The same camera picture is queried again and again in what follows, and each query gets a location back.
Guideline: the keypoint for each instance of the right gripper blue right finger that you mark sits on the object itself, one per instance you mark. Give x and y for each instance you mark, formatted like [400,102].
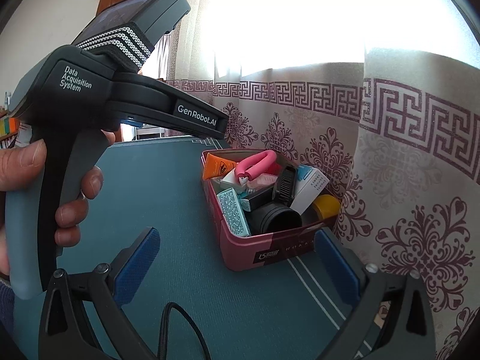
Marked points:
[342,275]

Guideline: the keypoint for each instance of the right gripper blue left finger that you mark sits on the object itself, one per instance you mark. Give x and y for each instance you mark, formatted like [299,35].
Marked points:
[130,266]

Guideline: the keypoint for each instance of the black cylindrical cup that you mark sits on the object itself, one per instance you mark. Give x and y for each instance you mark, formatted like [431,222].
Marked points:
[273,218]

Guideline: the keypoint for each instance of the long white blue box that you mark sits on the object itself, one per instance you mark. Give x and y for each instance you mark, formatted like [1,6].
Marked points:
[306,191]

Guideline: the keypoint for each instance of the black hair comb clip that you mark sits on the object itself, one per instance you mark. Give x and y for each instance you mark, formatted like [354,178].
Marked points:
[284,188]

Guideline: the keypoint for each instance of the teal patterned small box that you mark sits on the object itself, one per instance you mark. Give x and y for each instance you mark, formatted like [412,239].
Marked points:
[233,213]

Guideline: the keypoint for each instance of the orange cosmetic tube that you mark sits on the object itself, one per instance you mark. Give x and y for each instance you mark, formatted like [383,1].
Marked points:
[215,166]

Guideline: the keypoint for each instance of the white blue medicine box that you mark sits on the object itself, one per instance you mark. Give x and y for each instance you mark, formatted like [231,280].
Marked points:
[303,172]

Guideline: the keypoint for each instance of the white remote control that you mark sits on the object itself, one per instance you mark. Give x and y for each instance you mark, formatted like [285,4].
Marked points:
[230,181]

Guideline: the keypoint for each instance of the pink hair roller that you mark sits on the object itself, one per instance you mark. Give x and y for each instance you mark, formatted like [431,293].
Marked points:
[264,180]

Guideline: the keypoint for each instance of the person's left hand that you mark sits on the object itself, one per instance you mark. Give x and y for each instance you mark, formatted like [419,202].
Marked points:
[21,172]

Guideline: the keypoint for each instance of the yellow tape roll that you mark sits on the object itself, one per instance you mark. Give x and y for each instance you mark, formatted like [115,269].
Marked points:
[326,206]

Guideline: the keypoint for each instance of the green felt table mat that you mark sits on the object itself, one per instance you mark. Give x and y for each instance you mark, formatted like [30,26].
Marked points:
[286,310]

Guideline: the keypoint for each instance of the wooden bookshelf with books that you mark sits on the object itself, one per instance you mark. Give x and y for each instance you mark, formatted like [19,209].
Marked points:
[9,128]

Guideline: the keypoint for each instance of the pink rectangular tin box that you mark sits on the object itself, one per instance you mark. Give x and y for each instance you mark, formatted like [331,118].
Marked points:
[244,253]

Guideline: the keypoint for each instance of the patterned beige curtain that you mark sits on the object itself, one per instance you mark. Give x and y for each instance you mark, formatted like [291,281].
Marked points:
[383,97]

